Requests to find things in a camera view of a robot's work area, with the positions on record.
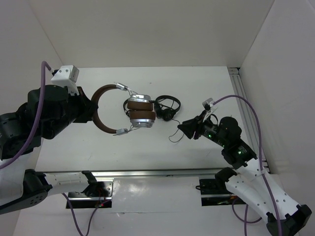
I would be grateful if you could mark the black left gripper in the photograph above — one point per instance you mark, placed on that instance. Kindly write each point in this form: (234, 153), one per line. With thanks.
(88, 107)

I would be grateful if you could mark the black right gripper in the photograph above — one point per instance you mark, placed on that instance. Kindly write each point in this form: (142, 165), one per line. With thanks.
(195, 124)

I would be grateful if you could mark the brown silver over-ear headphones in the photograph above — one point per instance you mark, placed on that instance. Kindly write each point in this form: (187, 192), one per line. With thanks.
(139, 108)

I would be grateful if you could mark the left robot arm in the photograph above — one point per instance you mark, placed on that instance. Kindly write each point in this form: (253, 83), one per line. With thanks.
(21, 187)

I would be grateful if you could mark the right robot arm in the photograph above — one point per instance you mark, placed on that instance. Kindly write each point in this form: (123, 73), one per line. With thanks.
(246, 179)

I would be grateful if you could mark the black on-ear headphones right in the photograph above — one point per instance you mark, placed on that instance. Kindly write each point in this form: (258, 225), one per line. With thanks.
(165, 112)

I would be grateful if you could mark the black on-ear headphones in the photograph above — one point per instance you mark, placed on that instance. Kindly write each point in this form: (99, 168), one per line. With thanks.
(125, 108)
(165, 112)

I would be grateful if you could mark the black on-ear headphones left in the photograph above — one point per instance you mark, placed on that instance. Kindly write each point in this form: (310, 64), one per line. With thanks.
(125, 108)

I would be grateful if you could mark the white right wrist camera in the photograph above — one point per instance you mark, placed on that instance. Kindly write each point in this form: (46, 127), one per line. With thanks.
(209, 107)

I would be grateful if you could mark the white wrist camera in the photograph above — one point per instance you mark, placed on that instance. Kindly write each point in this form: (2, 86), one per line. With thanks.
(67, 76)
(209, 107)

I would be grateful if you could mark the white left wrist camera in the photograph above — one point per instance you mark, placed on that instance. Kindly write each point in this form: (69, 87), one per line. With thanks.
(67, 76)

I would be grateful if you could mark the aluminium front rail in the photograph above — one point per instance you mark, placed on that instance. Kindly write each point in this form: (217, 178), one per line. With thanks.
(157, 173)

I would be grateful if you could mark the aluminium side rail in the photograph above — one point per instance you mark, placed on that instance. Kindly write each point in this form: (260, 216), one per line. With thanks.
(248, 119)

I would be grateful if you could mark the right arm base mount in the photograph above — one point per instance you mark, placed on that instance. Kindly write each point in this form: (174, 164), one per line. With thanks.
(213, 195)

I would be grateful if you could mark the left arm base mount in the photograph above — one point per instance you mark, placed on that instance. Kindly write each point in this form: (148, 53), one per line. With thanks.
(97, 194)

